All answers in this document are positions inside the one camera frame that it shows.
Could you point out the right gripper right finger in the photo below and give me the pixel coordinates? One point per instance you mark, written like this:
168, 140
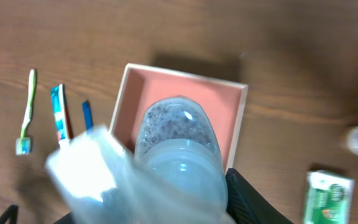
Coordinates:
246, 206

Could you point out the clear pump bottle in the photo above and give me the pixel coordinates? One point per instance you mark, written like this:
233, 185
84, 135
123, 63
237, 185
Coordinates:
165, 180

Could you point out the white box pink interior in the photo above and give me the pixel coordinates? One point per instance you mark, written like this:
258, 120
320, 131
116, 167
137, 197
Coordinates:
152, 101

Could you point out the green soap box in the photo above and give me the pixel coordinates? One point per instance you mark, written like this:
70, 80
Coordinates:
328, 198

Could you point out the green white toothbrush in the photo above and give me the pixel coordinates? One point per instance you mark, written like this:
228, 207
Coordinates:
24, 143

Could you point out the blue disposable razor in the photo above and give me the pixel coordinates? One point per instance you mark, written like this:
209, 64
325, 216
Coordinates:
87, 115

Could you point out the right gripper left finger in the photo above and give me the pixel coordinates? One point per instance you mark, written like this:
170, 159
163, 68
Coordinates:
10, 215

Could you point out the small toothpaste tube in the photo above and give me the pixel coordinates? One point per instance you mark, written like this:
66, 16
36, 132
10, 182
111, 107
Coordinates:
61, 116

